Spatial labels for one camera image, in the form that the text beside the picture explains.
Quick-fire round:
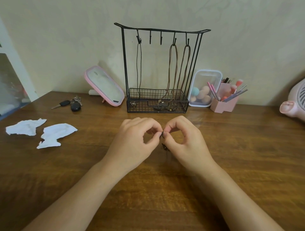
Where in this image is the person's right hand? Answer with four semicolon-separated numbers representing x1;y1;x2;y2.
162;115;217;176

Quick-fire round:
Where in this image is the person's left hand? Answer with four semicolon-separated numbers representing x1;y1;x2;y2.
101;117;164;176

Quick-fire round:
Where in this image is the black cord flower pendant necklace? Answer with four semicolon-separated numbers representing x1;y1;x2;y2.
130;36;142;109

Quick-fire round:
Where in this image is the black wire jewelry stand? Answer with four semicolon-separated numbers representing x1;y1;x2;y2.
114;23;211;114

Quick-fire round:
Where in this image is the brown cord ring pendant necklace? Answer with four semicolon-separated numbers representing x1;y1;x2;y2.
153;38;179;111

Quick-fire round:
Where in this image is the person's left forearm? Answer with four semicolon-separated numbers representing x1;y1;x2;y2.
23;161;123;231

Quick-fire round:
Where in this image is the person's right forearm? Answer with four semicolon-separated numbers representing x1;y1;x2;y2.
198;163;285;231

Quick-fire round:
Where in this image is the pink brush holder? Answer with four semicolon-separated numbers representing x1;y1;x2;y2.
210;82;240;113

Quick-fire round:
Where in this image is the pink pen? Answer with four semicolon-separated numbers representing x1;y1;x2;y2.
207;82;218;100
211;84;221;101

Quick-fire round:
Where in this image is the pink framed table mirror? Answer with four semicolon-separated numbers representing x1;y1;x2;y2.
84;65;125;107

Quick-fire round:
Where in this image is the grey purple pencil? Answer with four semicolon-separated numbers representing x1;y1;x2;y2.
223;89;248;103

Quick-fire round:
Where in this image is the clear plastic container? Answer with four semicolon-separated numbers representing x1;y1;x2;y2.
188;69;223;108

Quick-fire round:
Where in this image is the white crumpled paper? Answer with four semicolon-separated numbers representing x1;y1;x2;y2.
5;118;47;136
37;123;78;149

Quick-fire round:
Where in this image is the black headed car key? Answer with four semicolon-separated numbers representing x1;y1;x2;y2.
51;100;71;110

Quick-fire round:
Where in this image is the pink pig shaped desk fan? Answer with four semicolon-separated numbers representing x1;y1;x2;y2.
279;78;305;123

